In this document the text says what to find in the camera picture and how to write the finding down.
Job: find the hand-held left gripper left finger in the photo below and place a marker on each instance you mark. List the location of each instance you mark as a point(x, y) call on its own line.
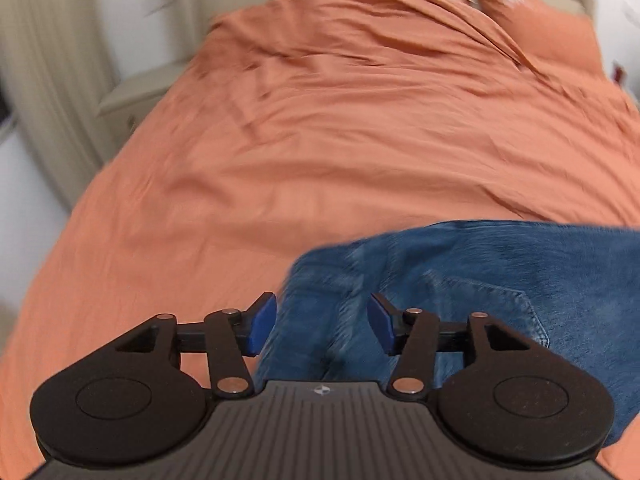
point(264, 321)

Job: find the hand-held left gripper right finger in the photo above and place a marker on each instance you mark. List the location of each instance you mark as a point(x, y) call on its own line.
point(380, 322)

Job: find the blue denim pants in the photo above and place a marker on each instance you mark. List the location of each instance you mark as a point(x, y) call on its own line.
point(465, 280)

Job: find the orange bed duvet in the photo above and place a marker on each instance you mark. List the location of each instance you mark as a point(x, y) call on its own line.
point(310, 140)

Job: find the beige nightstand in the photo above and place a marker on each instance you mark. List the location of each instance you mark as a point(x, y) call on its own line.
point(135, 95)

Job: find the orange pillow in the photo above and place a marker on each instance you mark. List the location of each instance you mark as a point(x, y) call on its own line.
point(545, 30)

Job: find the beige pleated curtain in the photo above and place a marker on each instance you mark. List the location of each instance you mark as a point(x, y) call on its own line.
point(45, 60)

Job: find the red bottle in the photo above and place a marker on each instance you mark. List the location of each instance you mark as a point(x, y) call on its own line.
point(618, 72)

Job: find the white wall socket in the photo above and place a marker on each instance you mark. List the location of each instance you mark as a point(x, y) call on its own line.
point(157, 1)

